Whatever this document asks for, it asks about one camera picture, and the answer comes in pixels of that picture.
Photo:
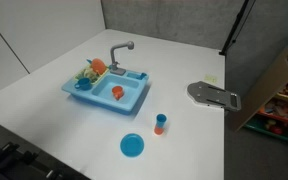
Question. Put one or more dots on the blue toy mug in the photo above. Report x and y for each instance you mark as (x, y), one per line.
(84, 83)

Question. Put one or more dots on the white toy dish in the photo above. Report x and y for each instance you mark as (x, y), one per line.
(89, 72)

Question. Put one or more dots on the yellow sticker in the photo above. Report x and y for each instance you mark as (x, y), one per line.
(210, 79)

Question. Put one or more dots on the orange toy plate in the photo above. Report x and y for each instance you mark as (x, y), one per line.
(98, 65)

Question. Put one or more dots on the blue toy sink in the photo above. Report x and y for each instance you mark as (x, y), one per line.
(130, 103)

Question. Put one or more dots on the black tripod stand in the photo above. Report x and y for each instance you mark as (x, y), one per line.
(232, 36)

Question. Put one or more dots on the wooden toy storage shelf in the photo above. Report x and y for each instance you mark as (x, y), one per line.
(270, 83)

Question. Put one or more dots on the yellow dish rack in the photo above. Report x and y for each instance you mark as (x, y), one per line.
(99, 79)

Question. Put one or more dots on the blue toy plate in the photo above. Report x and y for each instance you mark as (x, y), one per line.
(132, 145)

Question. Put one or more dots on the grey toy faucet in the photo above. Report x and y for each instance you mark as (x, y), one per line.
(113, 53)

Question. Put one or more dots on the orange toy cup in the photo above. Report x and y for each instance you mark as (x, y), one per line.
(158, 130)

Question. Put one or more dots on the orange toy mug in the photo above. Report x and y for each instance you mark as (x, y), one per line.
(117, 90)

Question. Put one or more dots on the blue toy cup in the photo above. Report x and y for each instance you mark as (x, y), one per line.
(161, 120)

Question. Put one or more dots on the grey metal mounting plate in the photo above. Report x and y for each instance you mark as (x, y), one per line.
(205, 95)

